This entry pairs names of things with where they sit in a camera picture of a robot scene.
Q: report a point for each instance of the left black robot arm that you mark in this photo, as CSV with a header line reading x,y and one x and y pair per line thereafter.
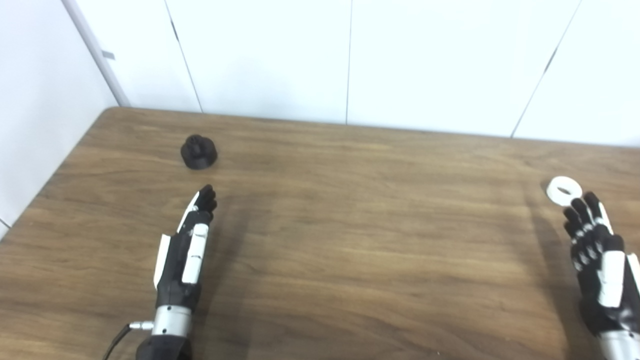
x,y
170,325

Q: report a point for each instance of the grey wall corner trim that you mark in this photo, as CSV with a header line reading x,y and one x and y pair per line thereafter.
x,y
97,55

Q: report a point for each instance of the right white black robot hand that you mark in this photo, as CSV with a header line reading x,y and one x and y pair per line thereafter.
x,y
595,280

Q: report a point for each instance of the round black part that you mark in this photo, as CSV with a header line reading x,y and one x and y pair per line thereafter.
x,y
199,152

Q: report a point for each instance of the small grey wall tag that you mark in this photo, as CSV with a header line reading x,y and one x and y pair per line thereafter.
x,y
108,55

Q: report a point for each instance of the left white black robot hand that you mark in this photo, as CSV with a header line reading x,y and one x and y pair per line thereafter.
x,y
175,270

